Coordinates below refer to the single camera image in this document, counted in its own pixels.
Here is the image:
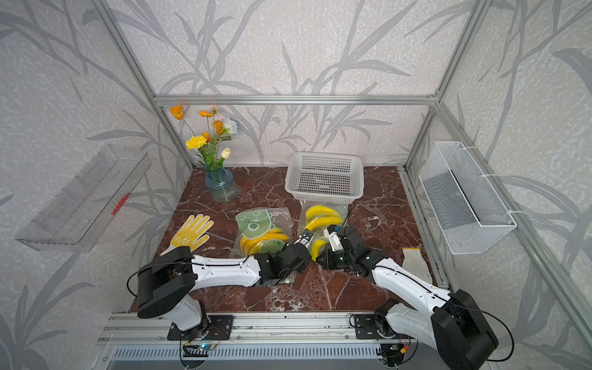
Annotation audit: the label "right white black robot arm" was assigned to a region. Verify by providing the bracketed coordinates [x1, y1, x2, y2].
[310, 225, 499, 369]

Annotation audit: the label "right circuit board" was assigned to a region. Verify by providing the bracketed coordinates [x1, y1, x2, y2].
[377, 343, 409, 368]

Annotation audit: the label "yellow work glove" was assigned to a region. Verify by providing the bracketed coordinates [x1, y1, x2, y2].
[160, 214, 214, 256]

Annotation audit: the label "left circuit board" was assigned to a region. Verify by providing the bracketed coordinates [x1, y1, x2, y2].
[181, 342, 219, 358]

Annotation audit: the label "white plastic basket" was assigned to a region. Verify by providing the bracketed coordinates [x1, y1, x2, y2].
[285, 152, 365, 205]

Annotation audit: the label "left zip-top bag with bananas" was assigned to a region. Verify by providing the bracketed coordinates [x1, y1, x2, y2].
[224, 208, 295, 287]

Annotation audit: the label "circuit board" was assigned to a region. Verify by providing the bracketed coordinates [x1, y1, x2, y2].
[377, 343, 409, 368]
[181, 342, 219, 358]

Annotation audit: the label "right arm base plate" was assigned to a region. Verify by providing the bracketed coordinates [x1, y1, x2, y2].
[349, 314, 396, 339]

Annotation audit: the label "yellow banana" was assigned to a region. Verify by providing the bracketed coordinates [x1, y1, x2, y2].
[310, 238, 328, 261]
[303, 217, 343, 233]
[305, 205, 341, 220]

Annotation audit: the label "bananas in left bag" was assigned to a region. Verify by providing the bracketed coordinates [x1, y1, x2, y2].
[239, 228, 289, 257]

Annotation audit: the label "artificial flower bouquet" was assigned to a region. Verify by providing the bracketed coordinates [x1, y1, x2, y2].
[170, 105, 238, 172]

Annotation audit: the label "clear acrylic wall shelf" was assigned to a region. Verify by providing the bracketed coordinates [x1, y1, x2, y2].
[15, 145, 152, 252]

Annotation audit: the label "white wire mesh basket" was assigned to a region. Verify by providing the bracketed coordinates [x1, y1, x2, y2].
[419, 141, 516, 255]

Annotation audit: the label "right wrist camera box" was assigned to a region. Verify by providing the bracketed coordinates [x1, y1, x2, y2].
[323, 224, 343, 252]

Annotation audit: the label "aluminium frame crossbar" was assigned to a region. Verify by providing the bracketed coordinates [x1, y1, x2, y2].
[154, 95, 436, 106]

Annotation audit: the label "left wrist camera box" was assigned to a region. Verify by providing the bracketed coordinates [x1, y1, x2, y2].
[294, 230, 314, 248]

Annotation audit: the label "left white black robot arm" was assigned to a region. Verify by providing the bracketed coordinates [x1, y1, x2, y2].
[137, 243, 311, 331]

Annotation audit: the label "aluminium front rail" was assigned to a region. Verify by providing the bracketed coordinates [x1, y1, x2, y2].
[96, 310, 487, 346]

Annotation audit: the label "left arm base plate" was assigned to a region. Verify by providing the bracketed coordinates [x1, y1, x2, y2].
[166, 314, 234, 342]

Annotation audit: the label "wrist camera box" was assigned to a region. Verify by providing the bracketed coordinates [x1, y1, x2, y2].
[323, 224, 343, 252]
[294, 230, 314, 248]

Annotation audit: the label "blue glass vase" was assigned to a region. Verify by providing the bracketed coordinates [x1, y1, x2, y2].
[205, 166, 239, 204]

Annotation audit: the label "white work glove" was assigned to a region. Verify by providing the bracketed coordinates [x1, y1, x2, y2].
[402, 248, 433, 285]

